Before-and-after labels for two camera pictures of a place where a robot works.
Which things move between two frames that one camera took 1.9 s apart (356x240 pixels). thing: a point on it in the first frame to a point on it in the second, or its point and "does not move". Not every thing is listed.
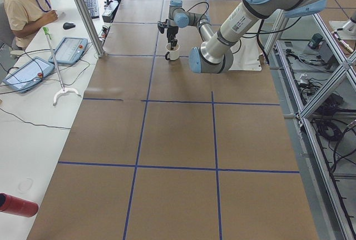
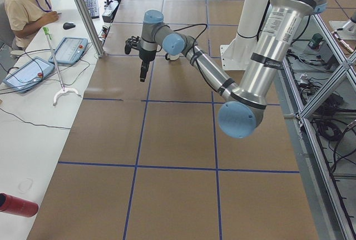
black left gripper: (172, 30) to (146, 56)
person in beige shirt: (27, 7) does not move
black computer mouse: (68, 25) does not move
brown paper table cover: (158, 151) does not move
